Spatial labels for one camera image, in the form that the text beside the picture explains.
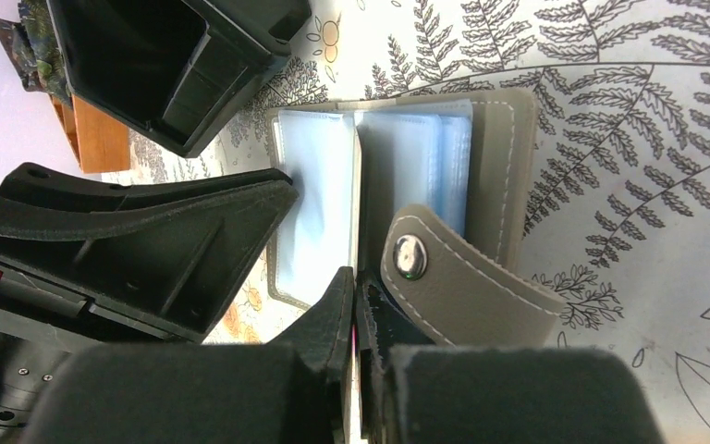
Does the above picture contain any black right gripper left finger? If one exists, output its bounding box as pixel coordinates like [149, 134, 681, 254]
[20, 266, 355, 443]

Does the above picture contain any black plastic card tray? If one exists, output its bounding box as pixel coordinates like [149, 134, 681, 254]
[48, 0, 312, 158]

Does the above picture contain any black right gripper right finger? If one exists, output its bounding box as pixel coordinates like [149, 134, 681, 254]
[355, 274, 662, 443]

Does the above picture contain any orange compartment organizer tray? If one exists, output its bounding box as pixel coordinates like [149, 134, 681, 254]
[50, 95, 131, 174]

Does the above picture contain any floral patterned table mat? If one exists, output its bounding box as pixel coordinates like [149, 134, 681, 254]
[104, 1, 710, 443]

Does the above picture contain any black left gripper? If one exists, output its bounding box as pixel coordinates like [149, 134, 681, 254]
[0, 163, 299, 443]

